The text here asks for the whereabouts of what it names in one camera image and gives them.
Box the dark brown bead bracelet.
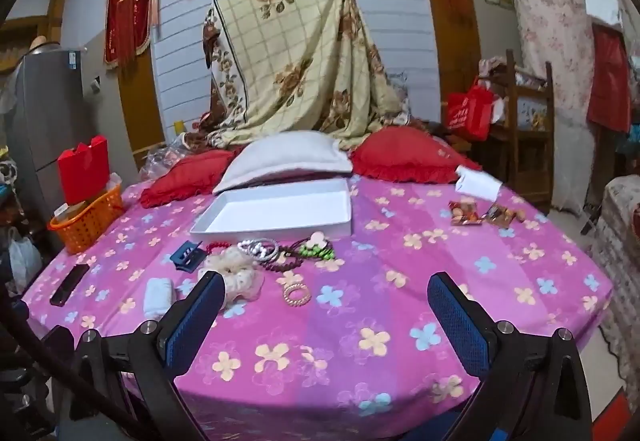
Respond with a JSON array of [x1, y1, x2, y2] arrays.
[[260, 246, 302, 273]]

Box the black cable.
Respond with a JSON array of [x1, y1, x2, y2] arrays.
[[0, 298, 151, 441]]

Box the brown snack packet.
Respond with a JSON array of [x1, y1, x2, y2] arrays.
[[482, 203, 527, 226]]

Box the pink floral bedsheet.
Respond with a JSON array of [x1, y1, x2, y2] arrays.
[[22, 173, 613, 427]]

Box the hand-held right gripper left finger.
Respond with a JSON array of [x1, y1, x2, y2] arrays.
[[70, 270, 227, 441]]

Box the red ruffled pillow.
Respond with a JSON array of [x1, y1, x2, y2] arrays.
[[140, 150, 237, 209], [350, 126, 483, 184]]

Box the blue hair claw clip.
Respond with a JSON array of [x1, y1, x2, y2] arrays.
[[169, 241, 207, 272]]

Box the red hanging cloth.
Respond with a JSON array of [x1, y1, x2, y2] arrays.
[[587, 25, 632, 132]]

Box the gold bead bracelet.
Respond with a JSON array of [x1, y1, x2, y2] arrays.
[[282, 283, 312, 307]]

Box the green bead bracelet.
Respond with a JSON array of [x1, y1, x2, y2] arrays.
[[298, 241, 335, 265]]

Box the white pillow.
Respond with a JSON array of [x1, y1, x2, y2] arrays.
[[212, 131, 354, 194]]

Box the beige floral checked blanket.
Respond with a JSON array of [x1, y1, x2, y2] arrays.
[[201, 0, 412, 152]]

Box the light blue fuzzy pouch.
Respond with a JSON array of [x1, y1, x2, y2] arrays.
[[143, 277, 175, 320]]

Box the pink floral curtain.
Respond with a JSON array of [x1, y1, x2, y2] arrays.
[[504, 0, 597, 216]]

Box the red gift box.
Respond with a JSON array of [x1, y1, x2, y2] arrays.
[[57, 136, 111, 204]]

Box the orange plastic basket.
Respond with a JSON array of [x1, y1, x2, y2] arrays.
[[49, 183, 126, 255]]

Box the white paper sheet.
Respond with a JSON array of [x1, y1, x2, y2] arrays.
[[583, 0, 624, 27]]

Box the floral covered sofa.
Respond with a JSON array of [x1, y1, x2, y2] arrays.
[[589, 175, 640, 374]]

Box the clear plastic bags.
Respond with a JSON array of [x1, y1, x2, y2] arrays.
[[139, 132, 202, 182]]

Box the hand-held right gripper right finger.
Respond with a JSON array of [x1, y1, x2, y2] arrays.
[[426, 271, 593, 441]]

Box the red snack packet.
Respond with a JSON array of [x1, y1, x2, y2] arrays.
[[449, 201, 479, 226]]

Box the white pearl bracelet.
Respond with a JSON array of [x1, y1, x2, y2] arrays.
[[237, 238, 280, 263]]

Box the white plastic bag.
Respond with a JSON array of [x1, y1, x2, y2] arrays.
[[7, 227, 44, 295]]

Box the red tasselled wall hanging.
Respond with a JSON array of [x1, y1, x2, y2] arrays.
[[103, 0, 164, 68]]

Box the white paper tissue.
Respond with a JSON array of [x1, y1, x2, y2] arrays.
[[454, 165, 501, 202]]

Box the wooden chair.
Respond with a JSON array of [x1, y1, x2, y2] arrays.
[[485, 49, 554, 216]]

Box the cream lace scrunchie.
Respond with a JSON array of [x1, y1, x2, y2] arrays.
[[202, 248, 266, 310]]

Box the white rectangular tray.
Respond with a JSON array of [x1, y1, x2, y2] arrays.
[[190, 178, 353, 247]]

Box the red shopping bag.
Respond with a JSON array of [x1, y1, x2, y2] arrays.
[[446, 88, 494, 142]]

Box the black remote control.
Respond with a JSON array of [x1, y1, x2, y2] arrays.
[[50, 264, 90, 307]]

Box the grey refrigerator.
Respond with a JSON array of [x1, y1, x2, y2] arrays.
[[9, 47, 87, 204]]

